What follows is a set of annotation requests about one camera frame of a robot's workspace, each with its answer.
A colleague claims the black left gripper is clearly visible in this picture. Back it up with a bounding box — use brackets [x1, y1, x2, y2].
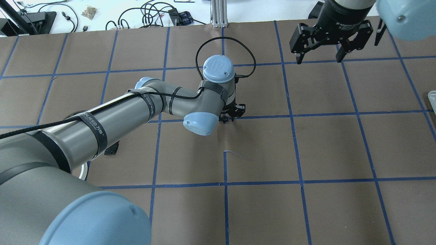
[219, 97, 246, 123]

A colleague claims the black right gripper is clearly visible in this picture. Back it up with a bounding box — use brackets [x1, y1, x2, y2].
[289, 0, 374, 65]

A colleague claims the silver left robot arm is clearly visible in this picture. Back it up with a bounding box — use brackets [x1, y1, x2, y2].
[0, 55, 244, 245]

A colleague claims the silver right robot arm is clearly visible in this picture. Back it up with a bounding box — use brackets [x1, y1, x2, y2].
[289, 0, 435, 64]

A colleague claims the silver ribbed metal tray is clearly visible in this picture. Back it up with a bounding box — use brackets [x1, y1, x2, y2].
[427, 90, 436, 113]

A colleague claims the black power brick right table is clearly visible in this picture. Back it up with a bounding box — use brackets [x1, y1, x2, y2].
[307, 1, 324, 19]

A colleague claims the black brake pad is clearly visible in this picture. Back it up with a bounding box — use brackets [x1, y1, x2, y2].
[104, 141, 120, 156]

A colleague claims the small bag of screws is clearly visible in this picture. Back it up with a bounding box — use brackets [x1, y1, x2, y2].
[81, 6, 97, 20]

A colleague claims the aluminium frame post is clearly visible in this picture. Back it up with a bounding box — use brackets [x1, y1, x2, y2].
[210, 0, 229, 28]

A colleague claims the white curved plastic bracket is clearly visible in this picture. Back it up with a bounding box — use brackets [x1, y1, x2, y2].
[78, 162, 89, 181]

